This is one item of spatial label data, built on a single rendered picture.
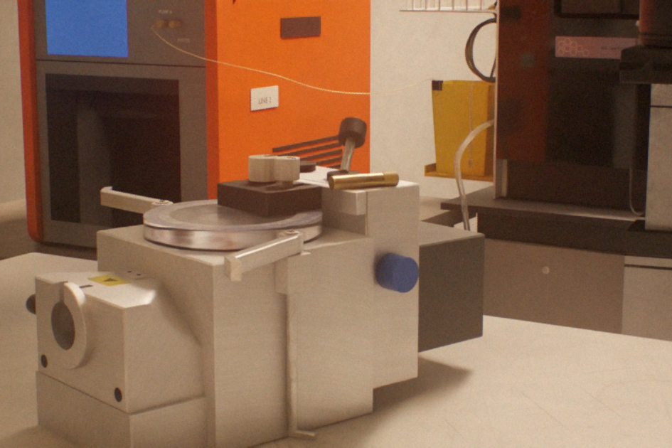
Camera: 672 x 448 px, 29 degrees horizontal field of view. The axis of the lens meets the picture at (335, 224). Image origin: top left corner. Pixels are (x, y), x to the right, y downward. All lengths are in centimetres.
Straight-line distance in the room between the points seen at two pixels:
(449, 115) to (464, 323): 161
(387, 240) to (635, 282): 61
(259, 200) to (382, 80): 302
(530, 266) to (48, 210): 78
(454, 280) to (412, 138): 291
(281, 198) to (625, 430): 20
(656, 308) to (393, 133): 246
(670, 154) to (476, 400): 58
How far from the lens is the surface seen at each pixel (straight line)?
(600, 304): 217
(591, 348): 80
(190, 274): 60
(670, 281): 124
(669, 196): 124
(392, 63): 364
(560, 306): 219
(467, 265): 73
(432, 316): 72
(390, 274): 65
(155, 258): 63
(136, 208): 71
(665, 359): 78
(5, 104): 451
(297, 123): 198
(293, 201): 65
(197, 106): 183
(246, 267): 56
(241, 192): 66
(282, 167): 65
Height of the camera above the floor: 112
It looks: 11 degrees down
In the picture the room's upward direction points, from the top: straight up
